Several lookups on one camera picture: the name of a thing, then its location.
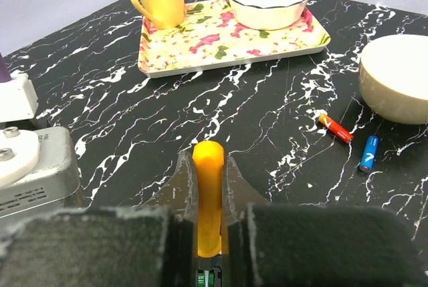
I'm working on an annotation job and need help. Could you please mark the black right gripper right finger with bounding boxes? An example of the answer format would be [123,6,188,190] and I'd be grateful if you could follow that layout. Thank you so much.
[221,157,425,286]

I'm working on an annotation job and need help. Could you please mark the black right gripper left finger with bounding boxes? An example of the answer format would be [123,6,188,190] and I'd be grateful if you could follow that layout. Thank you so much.
[1,151,197,286]

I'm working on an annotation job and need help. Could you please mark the light blue battery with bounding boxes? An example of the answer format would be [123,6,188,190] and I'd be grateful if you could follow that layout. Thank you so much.
[359,135,379,173]

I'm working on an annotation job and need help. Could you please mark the red orange battery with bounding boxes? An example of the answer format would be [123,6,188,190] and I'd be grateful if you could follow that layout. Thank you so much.
[318,114,353,143]

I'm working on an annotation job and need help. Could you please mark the black remote control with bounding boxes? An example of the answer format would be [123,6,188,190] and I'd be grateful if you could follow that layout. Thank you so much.
[196,254,223,287]

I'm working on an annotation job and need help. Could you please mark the green blue batteries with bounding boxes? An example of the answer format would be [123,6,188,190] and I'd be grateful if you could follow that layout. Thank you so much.
[197,270,215,287]

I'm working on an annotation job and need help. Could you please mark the floral rectangular tray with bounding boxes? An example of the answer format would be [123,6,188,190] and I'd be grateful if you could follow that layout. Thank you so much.
[138,0,331,78]

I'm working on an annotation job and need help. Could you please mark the beige round bowl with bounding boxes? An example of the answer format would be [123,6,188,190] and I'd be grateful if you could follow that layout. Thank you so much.
[358,34,427,124]

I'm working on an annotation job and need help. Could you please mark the white scalloped bowl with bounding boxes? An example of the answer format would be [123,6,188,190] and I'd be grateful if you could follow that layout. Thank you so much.
[229,0,309,30]

